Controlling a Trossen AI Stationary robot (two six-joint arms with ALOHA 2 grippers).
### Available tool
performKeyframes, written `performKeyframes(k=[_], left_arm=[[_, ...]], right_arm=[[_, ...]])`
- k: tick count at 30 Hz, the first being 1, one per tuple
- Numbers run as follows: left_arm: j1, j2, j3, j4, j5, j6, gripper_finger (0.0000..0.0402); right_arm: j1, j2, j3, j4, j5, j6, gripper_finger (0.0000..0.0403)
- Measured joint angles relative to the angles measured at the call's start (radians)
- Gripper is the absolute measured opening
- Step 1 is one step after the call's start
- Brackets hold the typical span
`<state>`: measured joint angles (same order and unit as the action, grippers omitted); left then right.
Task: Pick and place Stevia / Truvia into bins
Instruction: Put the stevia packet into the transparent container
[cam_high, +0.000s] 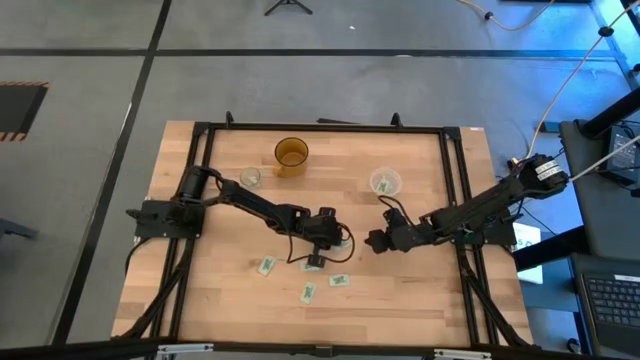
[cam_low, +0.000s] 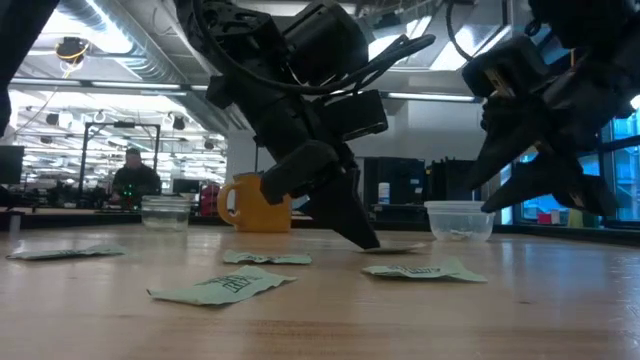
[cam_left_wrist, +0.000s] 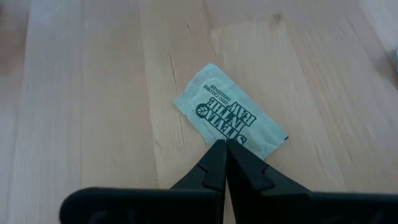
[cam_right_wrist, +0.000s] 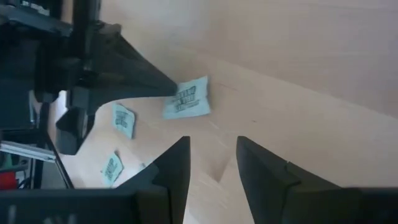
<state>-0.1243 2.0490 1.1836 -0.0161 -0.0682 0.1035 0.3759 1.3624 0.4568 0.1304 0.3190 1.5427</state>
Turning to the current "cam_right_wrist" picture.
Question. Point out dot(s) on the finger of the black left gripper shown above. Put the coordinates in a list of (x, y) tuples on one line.
[(130, 68), (74, 130)]

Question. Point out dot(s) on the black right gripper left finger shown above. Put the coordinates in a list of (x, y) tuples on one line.
[(155, 202)]

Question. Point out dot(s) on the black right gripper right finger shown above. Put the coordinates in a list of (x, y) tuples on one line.
[(280, 199)]

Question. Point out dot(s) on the pale green sweetener packet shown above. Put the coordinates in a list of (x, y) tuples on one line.
[(189, 99), (124, 119), (112, 169)]

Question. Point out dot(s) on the red object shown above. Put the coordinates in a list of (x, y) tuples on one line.
[(7, 180)]

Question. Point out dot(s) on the black table edge frame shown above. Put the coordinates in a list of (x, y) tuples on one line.
[(57, 158)]

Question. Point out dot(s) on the aluminium rail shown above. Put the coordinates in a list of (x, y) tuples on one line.
[(28, 151)]

